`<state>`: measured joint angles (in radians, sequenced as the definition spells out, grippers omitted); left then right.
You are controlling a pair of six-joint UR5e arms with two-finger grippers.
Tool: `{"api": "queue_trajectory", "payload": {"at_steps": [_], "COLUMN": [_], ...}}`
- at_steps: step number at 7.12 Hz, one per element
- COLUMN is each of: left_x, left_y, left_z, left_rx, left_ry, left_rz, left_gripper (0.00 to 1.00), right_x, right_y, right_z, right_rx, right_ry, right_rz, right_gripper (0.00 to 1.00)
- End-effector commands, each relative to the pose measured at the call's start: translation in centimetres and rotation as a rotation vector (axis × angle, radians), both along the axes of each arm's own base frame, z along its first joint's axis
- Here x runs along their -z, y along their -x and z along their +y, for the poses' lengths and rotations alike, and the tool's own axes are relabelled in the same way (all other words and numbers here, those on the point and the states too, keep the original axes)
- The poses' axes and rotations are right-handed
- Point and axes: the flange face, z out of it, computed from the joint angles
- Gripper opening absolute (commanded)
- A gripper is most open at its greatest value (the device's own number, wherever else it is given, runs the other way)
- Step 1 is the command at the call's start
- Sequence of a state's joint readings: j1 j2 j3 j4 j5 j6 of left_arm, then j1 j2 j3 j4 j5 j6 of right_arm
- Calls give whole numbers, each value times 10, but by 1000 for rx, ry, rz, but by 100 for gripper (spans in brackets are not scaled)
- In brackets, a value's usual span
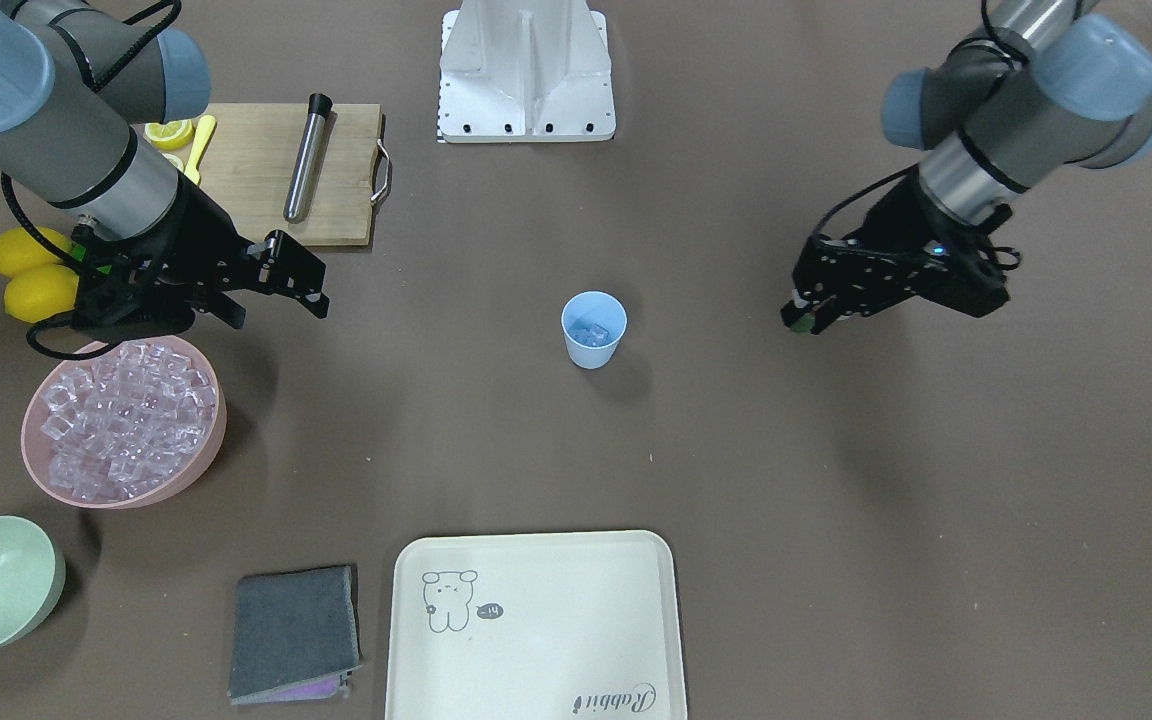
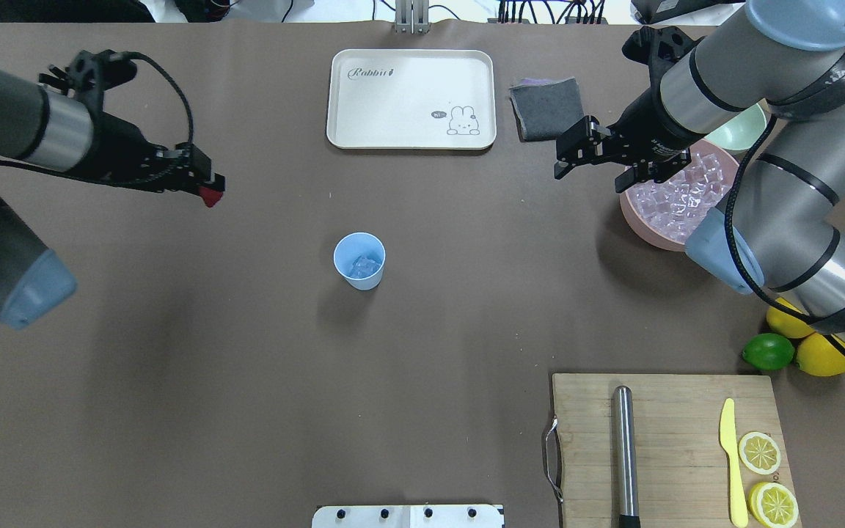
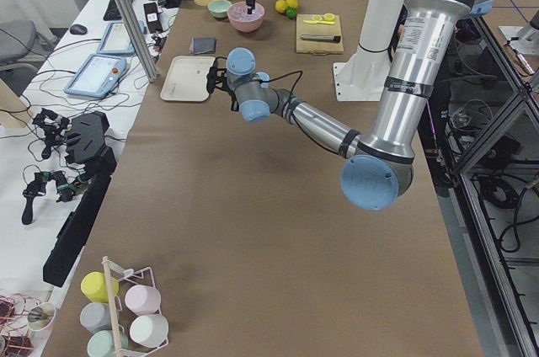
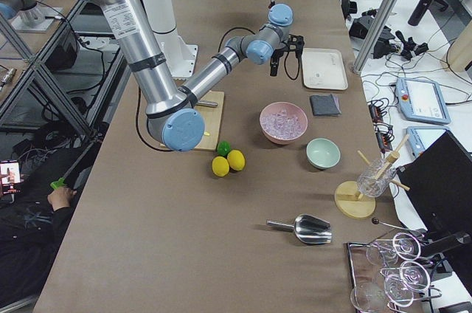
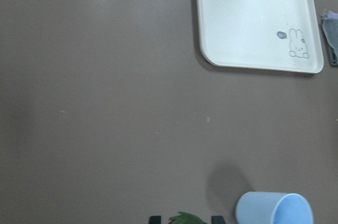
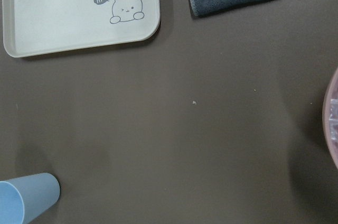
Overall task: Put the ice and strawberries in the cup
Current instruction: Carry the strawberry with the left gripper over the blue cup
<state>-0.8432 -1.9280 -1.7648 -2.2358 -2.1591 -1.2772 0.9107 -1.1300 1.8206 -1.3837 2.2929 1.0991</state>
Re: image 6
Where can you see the clear ice cubes pile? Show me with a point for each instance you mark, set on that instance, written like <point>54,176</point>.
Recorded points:
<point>333,119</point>

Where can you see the blue plastic cup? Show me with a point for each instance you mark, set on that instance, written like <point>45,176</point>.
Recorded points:
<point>25,198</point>

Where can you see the beige plastic tray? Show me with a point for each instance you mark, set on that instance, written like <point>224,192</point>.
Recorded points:
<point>34,27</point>

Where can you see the pink bowl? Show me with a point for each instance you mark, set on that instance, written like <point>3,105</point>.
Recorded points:
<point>331,93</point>

